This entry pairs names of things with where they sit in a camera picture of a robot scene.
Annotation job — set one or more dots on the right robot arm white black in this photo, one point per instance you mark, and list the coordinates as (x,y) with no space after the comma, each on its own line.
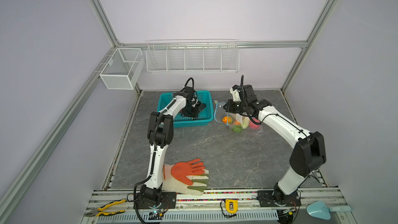
(308,153)

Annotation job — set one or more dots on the white wire shelf basket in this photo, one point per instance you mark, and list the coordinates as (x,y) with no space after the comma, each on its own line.
(193,56)

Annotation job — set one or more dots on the yellow tape measure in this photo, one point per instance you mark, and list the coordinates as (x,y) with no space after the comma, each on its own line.
(229,208)

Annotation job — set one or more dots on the yellow black pliers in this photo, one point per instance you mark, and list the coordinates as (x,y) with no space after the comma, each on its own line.
(101,211)

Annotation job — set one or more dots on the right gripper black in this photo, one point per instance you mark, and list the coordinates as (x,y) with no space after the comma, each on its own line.
(229,109)

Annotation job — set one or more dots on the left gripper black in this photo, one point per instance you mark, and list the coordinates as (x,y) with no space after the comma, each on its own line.
(195,114)

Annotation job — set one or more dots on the clear zip top bag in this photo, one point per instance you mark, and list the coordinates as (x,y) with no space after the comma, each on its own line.
(219,113)

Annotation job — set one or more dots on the teal plastic scoop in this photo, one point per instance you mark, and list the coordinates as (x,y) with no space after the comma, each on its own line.
(320,210)

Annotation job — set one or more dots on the teal plastic basket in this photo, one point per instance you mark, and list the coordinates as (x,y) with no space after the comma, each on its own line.
(204,117)

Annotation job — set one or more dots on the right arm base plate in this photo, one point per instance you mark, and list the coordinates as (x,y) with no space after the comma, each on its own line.
(275,198)

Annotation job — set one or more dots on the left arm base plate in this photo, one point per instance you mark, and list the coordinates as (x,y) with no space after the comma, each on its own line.
(164,200)

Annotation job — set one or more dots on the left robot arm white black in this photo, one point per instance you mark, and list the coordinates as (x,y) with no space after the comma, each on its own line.
(160,135)

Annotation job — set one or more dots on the white mesh box basket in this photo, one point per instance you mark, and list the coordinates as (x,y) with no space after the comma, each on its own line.
(123,69)

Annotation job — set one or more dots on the green striped work glove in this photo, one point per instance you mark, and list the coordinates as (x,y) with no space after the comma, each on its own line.
(197,188)

